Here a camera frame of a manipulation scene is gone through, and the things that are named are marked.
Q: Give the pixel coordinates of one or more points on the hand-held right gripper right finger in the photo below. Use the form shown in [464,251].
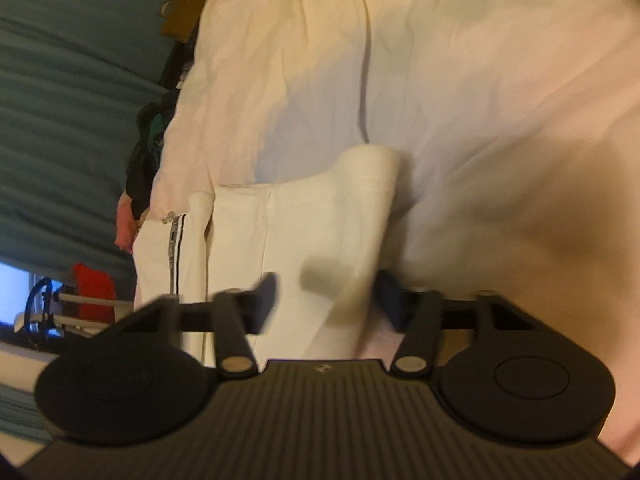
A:
[392,302]

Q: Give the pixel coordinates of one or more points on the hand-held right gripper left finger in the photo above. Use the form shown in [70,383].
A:
[265,301]

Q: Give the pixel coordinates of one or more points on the white garment with striped trim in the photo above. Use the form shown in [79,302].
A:
[310,240]

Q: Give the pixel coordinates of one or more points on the pink folded clothes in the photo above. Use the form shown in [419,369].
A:
[125,225]

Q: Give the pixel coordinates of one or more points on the pile of dark clothes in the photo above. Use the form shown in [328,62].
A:
[147,155]

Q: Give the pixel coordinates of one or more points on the red cloth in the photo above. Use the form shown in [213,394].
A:
[95,290]

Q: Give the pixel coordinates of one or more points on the garment steamer stand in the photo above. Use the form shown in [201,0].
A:
[65,310]

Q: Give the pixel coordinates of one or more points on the black framed window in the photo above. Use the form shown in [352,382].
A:
[12,295]

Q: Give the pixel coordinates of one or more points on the black armchair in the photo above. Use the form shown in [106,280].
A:
[175,62]

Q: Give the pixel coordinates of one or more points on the wide teal curtain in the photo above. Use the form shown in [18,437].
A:
[65,110]

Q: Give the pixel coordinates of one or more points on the cardboard box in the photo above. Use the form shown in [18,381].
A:
[182,15]

